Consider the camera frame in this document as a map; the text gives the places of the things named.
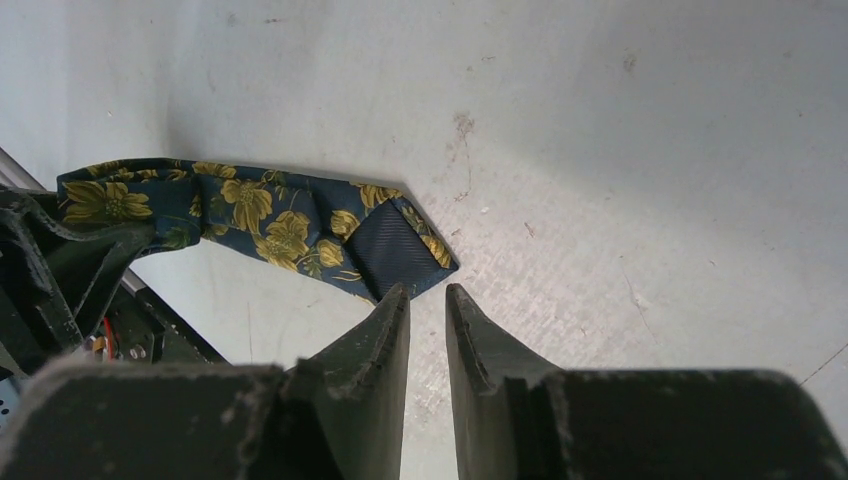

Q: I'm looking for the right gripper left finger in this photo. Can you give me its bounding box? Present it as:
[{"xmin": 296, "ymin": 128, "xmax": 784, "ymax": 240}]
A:
[{"xmin": 1, "ymin": 286, "xmax": 410, "ymax": 479}]

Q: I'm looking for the navy gold floral tie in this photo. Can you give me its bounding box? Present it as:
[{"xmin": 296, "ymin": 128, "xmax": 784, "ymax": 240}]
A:
[{"xmin": 57, "ymin": 158, "xmax": 458, "ymax": 303}]

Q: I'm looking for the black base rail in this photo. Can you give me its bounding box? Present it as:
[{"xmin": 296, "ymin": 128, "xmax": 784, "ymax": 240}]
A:
[{"xmin": 82, "ymin": 286, "xmax": 226, "ymax": 364}]

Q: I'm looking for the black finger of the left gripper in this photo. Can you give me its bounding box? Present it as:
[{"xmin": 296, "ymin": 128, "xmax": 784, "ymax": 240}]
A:
[{"xmin": 1, "ymin": 186, "xmax": 154, "ymax": 378}]

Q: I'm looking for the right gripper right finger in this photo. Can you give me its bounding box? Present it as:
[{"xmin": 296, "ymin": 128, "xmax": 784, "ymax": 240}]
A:
[{"xmin": 445, "ymin": 284, "xmax": 847, "ymax": 479}]

